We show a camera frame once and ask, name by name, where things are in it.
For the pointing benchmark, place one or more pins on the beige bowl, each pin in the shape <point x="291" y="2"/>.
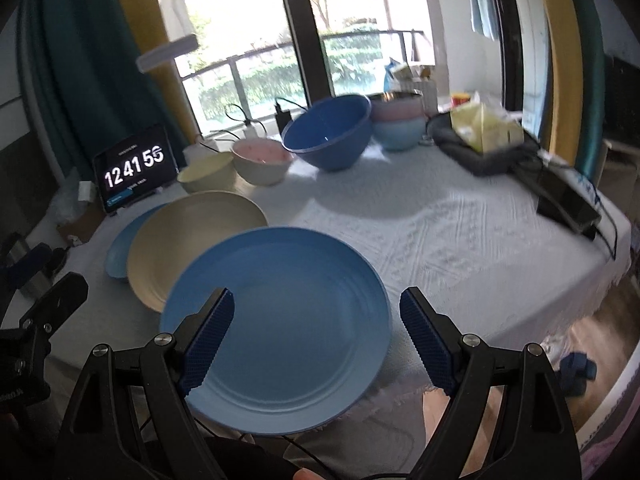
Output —
<point x="212" y="173"/>

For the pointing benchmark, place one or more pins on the grey folded towel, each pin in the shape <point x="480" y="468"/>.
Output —
<point x="491" y="164"/>

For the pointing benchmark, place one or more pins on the steel bowl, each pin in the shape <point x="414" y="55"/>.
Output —
<point x="394" y="95"/>

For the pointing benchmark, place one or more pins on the tablet showing clock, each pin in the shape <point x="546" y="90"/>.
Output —
<point x="133" y="168"/>

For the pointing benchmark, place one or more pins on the black charger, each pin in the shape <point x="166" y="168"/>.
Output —
<point x="282" y="117"/>

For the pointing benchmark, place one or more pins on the white pink bowl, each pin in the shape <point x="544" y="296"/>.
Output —
<point x="261" y="162"/>

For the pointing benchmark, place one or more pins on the beige plate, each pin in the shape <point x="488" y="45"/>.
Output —
<point x="178" y="233"/>

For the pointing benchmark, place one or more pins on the blue plate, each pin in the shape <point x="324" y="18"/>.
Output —
<point x="115" y="263"/>
<point x="310" y="330"/>

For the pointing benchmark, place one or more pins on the light blue bowl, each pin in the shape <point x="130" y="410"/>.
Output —
<point x="399" y="135"/>

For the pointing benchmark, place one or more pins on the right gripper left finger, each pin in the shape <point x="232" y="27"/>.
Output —
<point x="172" y="365"/>

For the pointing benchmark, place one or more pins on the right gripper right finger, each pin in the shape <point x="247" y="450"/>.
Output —
<point x="464" y="372"/>

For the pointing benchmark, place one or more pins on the white desk lamp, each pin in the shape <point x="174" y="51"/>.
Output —
<point x="158" y="70"/>

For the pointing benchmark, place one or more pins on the large dark blue bowl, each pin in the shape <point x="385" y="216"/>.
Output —
<point x="332" y="134"/>

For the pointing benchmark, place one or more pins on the white charger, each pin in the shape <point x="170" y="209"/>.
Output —
<point x="249" y="130"/>

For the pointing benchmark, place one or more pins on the white bedspread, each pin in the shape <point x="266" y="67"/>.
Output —
<point x="475" y="247"/>

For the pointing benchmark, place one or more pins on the black laptop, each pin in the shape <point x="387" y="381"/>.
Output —
<point x="557" y="200"/>

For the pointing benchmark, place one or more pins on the hanging blue towel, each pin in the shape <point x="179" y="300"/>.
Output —
<point x="484" y="19"/>

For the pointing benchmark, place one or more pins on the yellow tissue pack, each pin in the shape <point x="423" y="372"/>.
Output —
<point x="484" y="129"/>

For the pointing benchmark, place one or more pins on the white basket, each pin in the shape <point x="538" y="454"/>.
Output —
<point x="412" y="71"/>

